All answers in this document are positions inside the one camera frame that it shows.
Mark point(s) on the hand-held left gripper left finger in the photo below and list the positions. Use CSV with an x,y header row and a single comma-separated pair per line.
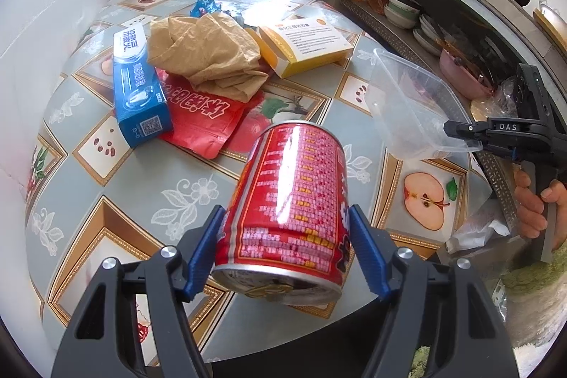
x,y
206,245

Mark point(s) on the person's right hand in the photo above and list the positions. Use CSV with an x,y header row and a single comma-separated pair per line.
x,y
525,209

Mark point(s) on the red foil pouch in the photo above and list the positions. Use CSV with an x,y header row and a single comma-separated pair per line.
x,y
199,116

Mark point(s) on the person's right forearm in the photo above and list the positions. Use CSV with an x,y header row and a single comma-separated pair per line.
x,y
536,280

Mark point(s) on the blue toothpaste box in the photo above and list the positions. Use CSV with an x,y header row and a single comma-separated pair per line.
x,y
137,90

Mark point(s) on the pink plastic basin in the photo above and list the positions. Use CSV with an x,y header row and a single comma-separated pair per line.
x,y
460,72

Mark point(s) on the wooden cutting board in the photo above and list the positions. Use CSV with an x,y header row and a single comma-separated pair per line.
x,y
547,26

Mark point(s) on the blue plastic wrapper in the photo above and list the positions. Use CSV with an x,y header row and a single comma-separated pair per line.
x,y
203,6

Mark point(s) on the fruit print tablecloth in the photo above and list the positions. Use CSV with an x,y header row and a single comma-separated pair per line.
x,y
133,201

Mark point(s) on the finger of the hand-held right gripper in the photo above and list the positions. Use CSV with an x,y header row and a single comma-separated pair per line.
x,y
460,129

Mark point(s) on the red tin can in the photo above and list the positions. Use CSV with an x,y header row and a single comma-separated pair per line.
x,y
288,192

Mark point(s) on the stack of white plates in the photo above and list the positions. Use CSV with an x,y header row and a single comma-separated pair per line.
x,y
427,37

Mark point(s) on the tan cloth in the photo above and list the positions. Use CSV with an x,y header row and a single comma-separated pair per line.
x,y
208,54

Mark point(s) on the yellow white cardboard box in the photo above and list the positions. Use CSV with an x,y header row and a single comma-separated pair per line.
x,y
310,41

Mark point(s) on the clear plastic food container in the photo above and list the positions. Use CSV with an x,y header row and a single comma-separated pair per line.
x,y
407,103

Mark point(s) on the white crumpled paper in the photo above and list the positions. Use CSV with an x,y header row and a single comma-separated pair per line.
x,y
474,234

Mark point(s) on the stack of bowls on shelf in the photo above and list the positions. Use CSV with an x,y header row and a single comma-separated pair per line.
x,y
398,20

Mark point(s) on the clear bag of yellow food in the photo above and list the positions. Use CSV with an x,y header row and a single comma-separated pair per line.
x,y
480,110

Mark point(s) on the dark rimmed white bowl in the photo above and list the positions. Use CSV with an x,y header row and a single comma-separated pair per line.
x,y
405,4

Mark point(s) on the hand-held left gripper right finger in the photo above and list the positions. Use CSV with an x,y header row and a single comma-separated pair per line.
x,y
363,245

